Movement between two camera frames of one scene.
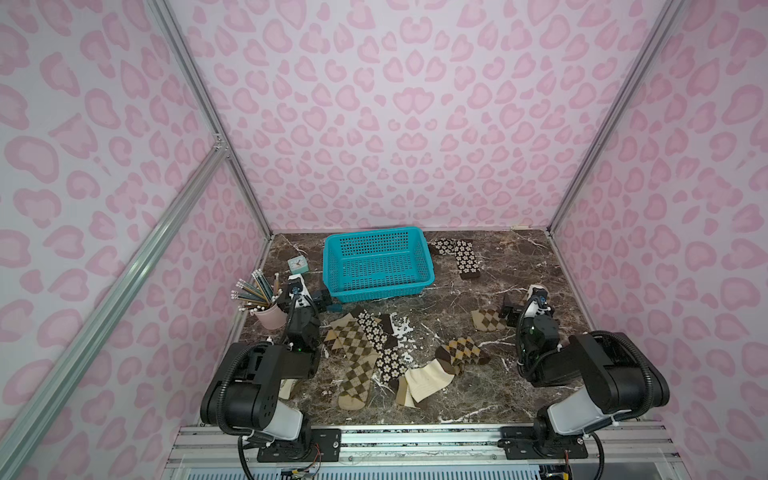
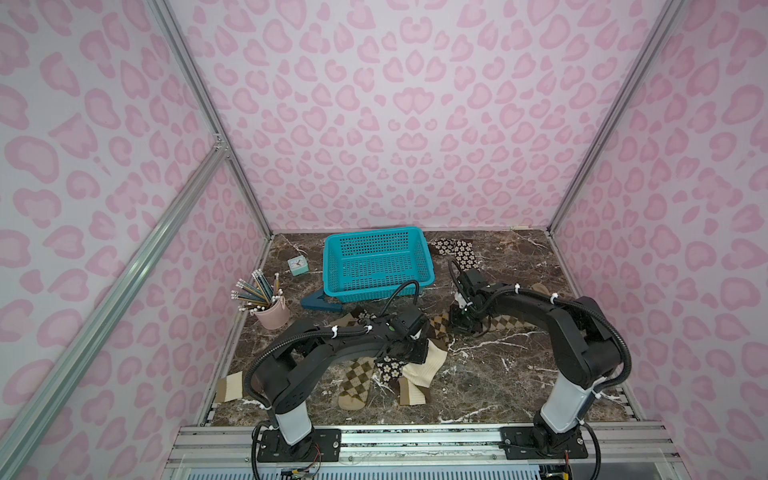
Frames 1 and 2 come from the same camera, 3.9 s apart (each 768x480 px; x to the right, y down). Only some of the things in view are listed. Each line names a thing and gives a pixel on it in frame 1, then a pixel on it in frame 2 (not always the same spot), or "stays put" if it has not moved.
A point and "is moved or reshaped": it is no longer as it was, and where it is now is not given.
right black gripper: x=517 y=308 → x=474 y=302
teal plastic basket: x=377 y=263 stays put
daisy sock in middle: x=391 y=361 stays put
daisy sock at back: x=466 y=259 stays put
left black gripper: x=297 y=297 → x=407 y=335
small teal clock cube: x=298 y=264 stays put
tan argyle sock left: x=351 y=337 stays put
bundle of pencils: x=258 y=294 stays put
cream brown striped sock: x=419 y=381 is moved or reshaped
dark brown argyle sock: x=460 y=352 → x=440 y=323
